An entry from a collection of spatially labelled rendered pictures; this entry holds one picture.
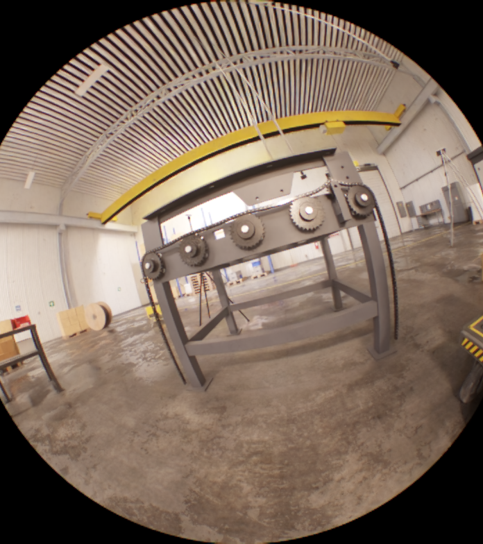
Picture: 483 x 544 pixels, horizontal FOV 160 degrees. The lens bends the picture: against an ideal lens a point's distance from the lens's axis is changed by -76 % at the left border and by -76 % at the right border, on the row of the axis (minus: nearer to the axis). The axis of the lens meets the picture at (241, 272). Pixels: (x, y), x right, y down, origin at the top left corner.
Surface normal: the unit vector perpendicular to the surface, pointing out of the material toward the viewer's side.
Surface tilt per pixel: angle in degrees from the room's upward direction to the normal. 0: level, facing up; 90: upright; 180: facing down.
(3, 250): 90
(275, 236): 90
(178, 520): 0
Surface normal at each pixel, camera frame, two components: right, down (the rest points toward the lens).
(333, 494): -0.28, -0.96
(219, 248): -0.22, 0.09
